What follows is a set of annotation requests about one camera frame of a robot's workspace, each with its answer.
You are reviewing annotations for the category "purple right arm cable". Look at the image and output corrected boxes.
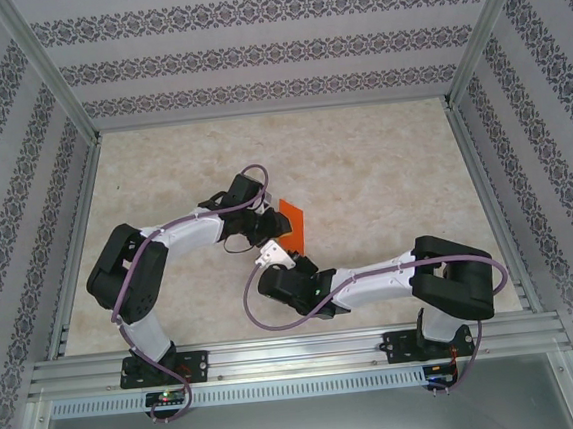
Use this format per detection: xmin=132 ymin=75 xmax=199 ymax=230
xmin=239 ymin=237 xmax=520 ymax=412

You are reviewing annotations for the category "right controller board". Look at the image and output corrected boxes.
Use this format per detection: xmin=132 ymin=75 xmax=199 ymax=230
xmin=423 ymin=361 xmax=459 ymax=390

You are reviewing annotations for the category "orange paper sheet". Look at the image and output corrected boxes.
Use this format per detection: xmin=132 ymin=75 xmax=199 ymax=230
xmin=276 ymin=197 xmax=310 ymax=257

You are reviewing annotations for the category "slotted grey cable duct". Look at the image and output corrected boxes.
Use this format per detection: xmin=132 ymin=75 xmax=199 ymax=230
xmin=48 ymin=365 xmax=429 ymax=423

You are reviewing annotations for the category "aluminium left frame post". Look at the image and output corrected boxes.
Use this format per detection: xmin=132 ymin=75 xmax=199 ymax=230
xmin=0 ymin=0 xmax=104 ymax=153

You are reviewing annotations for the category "controller board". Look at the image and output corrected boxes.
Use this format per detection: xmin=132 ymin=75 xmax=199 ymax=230
xmin=145 ymin=389 xmax=187 ymax=408
xmin=423 ymin=361 xmax=459 ymax=390

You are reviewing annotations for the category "left controller board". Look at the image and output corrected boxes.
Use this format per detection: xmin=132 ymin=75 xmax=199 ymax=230
xmin=145 ymin=389 xmax=187 ymax=408

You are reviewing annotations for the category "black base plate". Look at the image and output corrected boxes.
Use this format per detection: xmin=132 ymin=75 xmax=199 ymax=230
xmin=381 ymin=323 xmax=479 ymax=366
xmin=117 ymin=349 xmax=213 ymax=392

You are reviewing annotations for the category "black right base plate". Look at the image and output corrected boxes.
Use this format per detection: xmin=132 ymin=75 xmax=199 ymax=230
xmin=381 ymin=323 xmax=479 ymax=366

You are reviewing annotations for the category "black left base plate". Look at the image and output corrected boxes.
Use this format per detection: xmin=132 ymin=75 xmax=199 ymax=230
xmin=117 ymin=349 xmax=213 ymax=392

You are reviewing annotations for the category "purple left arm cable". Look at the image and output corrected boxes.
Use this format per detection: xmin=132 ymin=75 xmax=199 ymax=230
xmin=97 ymin=162 xmax=292 ymax=429

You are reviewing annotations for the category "aluminium mounting rail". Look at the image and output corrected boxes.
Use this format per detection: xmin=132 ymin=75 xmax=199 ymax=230
xmin=24 ymin=306 xmax=573 ymax=402

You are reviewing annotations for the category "aluminium frame post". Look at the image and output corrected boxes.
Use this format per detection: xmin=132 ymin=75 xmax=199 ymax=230
xmin=0 ymin=0 xmax=104 ymax=153
xmin=434 ymin=0 xmax=544 ymax=112

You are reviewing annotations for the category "aluminium right side rail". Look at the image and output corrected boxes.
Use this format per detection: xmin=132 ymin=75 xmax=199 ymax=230
xmin=444 ymin=97 xmax=546 ymax=318

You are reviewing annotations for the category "aluminium left side rail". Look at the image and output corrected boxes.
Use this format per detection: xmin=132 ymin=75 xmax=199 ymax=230
xmin=27 ymin=134 xmax=123 ymax=360

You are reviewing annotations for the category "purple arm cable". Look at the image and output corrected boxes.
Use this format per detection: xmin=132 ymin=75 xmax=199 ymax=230
xmin=239 ymin=237 xmax=520 ymax=412
xmin=97 ymin=162 xmax=292 ymax=429

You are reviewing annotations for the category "aluminium right frame post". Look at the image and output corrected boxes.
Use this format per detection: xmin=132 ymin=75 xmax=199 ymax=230
xmin=434 ymin=0 xmax=544 ymax=112

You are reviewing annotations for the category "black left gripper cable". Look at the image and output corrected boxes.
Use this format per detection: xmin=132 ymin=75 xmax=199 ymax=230
xmin=219 ymin=229 xmax=266 ymax=256

